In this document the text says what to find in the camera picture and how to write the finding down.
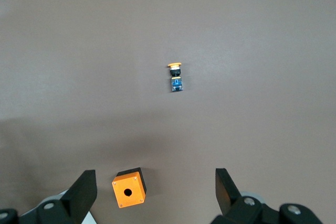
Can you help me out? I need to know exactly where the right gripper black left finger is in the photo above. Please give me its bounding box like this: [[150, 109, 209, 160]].
[[35, 169, 98, 224]]

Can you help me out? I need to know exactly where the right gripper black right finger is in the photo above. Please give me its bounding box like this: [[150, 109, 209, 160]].
[[211, 167, 284, 224]]

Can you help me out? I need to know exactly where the orange button enclosure box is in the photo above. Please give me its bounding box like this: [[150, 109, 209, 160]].
[[111, 167, 148, 209]]

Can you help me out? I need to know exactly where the yellow mushroom pushbutton switch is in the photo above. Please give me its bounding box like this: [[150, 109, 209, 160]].
[[166, 61, 184, 93]]

